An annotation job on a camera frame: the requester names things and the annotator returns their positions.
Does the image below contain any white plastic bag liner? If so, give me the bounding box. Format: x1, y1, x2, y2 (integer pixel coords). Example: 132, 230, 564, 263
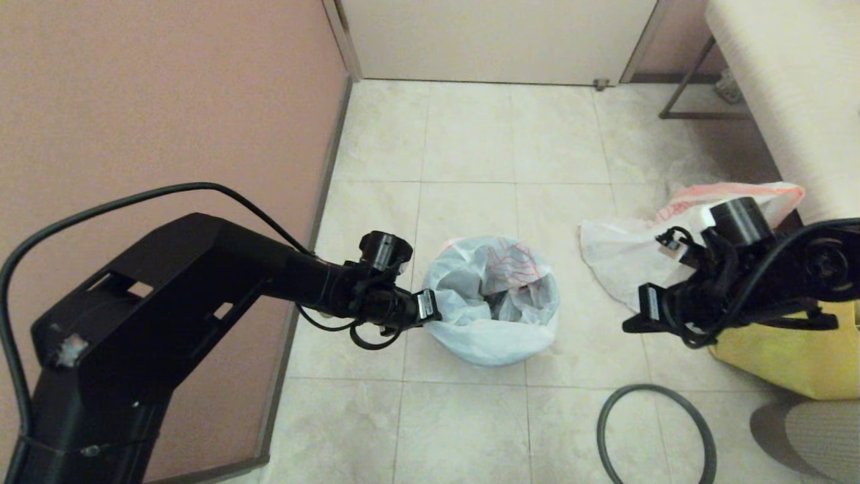
423, 235, 561, 368

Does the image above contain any grey ribbed round pad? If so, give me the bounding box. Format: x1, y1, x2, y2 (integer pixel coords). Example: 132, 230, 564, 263
748, 401, 860, 484

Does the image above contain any thin black camera cable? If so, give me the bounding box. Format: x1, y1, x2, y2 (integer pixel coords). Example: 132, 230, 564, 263
672, 218, 860, 350

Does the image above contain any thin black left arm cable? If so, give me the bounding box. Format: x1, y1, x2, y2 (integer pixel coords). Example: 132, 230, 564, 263
0, 183, 316, 438

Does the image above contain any white bag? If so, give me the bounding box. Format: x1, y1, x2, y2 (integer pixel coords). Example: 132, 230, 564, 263
579, 181, 804, 313

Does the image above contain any grey door frame post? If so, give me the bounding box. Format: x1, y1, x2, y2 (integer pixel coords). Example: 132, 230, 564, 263
617, 0, 673, 85
321, 0, 365, 83

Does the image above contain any dark grey baseboard strip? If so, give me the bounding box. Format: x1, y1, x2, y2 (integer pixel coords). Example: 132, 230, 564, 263
144, 77, 355, 484

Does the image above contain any white door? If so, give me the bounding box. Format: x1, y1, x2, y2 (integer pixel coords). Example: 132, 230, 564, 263
334, 0, 659, 87

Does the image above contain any yellow fabric bag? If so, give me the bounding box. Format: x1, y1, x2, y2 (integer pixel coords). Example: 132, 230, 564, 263
709, 299, 860, 402

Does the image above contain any grey bin rim ring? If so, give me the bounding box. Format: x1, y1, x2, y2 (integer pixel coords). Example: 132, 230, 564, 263
597, 385, 717, 484

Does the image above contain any dark metal table frame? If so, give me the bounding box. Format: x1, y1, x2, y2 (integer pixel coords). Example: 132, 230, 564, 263
658, 37, 752, 122

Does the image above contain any small clear plastic wrapper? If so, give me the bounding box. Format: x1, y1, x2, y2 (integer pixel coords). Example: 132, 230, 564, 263
712, 69, 741, 106

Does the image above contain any black left camera cable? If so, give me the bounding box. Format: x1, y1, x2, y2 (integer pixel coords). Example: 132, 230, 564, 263
296, 302, 405, 351

